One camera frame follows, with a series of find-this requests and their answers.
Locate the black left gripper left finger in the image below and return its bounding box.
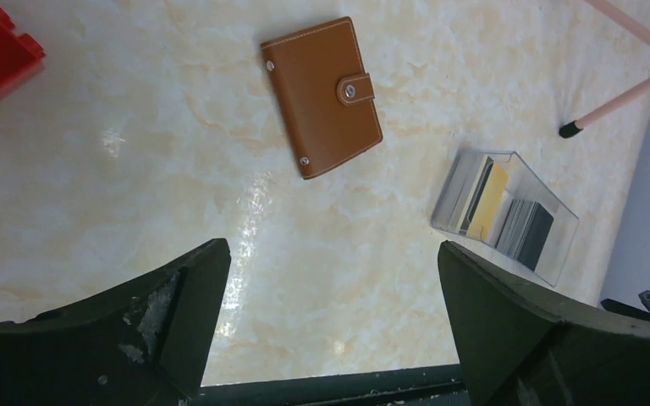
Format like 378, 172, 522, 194
0, 239, 231, 405

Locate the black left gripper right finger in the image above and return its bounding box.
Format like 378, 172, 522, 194
438, 241, 650, 405

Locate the clear acrylic card box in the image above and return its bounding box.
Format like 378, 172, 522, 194
430, 149, 579, 287

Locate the brown leather card holder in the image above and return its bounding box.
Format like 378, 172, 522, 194
260, 16, 383, 180

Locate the black credit card stack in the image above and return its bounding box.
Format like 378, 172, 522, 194
495, 199, 554, 272

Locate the yellow credit card stack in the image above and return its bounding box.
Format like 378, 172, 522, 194
458, 156, 509, 241

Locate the pink tripod music stand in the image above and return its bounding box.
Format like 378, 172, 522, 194
559, 1, 650, 139

